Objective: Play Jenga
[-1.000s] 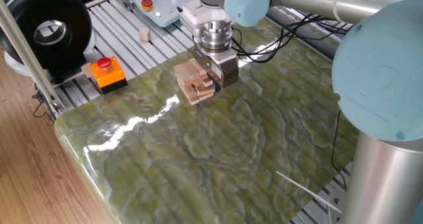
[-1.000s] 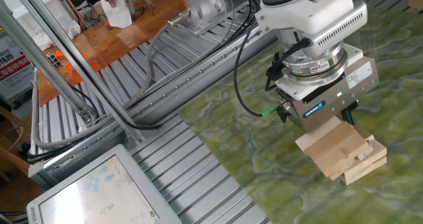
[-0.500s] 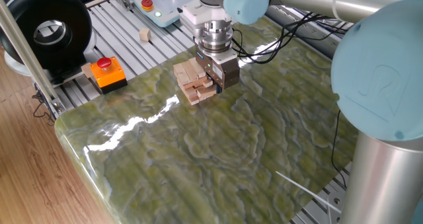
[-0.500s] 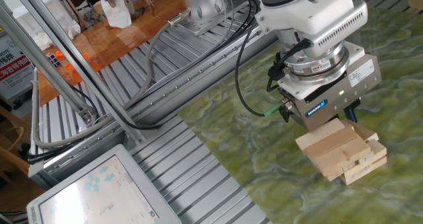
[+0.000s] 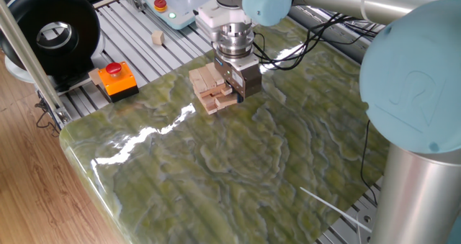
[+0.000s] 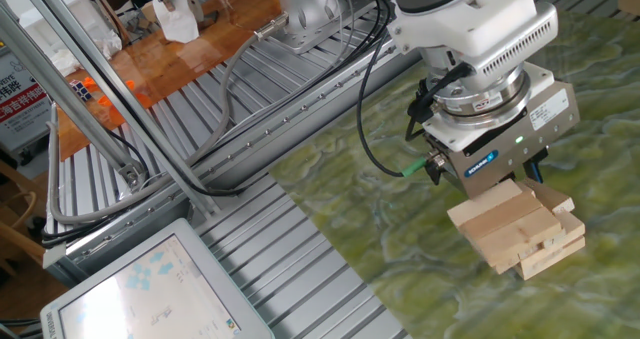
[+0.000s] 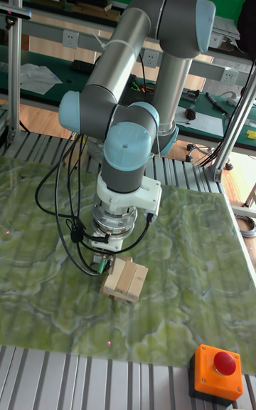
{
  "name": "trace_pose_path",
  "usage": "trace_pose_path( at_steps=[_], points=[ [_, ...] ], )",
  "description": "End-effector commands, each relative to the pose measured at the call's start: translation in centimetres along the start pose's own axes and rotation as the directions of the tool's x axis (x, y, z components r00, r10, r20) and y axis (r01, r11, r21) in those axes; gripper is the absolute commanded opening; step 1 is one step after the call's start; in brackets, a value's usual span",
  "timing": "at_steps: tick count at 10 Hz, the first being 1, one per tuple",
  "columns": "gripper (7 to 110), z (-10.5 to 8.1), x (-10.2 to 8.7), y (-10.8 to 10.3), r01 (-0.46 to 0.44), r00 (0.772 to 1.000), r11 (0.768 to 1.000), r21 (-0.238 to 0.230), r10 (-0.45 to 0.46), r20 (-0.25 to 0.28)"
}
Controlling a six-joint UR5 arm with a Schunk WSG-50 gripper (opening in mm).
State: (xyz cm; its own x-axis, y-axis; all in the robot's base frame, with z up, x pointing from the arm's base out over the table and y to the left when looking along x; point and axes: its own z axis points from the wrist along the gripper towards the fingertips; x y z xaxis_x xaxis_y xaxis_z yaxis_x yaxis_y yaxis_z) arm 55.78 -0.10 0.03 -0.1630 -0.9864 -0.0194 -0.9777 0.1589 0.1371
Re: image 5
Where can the silver Schunk gripper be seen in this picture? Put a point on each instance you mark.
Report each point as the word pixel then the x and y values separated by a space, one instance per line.
pixel 248 80

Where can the wooden jenga block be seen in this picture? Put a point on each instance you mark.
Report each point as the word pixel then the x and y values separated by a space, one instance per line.
pixel 227 90
pixel 197 81
pixel 207 93
pixel 215 73
pixel 206 77
pixel 220 107
pixel 211 110

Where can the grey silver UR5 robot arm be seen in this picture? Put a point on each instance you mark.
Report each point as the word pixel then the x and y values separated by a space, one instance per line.
pixel 414 75

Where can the white adapter plate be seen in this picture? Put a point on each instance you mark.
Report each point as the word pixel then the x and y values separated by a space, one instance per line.
pixel 241 63

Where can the silver force torque sensor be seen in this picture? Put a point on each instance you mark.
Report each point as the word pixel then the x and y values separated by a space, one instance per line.
pixel 235 39

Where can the green marble pattern mat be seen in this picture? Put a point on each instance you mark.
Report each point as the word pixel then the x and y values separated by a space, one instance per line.
pixel 216 172

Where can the white vented wrist housing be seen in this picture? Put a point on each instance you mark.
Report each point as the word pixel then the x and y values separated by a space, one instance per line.
pixel 216 19

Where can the small wooden cube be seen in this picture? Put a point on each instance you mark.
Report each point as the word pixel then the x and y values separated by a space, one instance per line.
pixel 157 38

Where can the white teach pendant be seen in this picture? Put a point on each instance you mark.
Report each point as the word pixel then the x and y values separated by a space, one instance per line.
pixel 180 6

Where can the orange emergency stop box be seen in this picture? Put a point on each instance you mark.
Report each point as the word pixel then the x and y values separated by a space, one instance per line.
pixel 119 82

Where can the white zip tie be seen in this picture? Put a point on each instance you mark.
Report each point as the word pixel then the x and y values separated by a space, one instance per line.
pixel 335 208

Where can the aluminium table rail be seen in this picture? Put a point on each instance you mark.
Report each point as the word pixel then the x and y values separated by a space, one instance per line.
pixel 342 46

